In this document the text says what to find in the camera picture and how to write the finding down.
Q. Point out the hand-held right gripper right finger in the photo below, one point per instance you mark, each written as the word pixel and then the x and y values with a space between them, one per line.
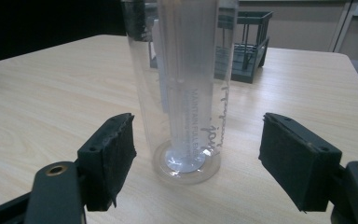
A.
pixel 295 161

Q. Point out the clear plastic water bottle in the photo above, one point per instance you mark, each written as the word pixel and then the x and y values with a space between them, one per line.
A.
pixel 186 62

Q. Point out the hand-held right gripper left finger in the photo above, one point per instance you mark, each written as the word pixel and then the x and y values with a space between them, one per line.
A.
pixel 107 161

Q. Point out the white metal stand leg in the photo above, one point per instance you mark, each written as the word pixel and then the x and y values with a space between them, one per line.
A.
pixel 341 28

